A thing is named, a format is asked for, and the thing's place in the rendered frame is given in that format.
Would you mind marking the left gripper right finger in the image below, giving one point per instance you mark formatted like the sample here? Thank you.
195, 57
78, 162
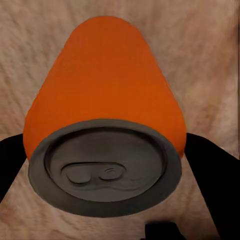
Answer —
218, 176

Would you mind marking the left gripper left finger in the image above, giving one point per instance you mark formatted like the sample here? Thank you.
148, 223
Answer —
12, 158

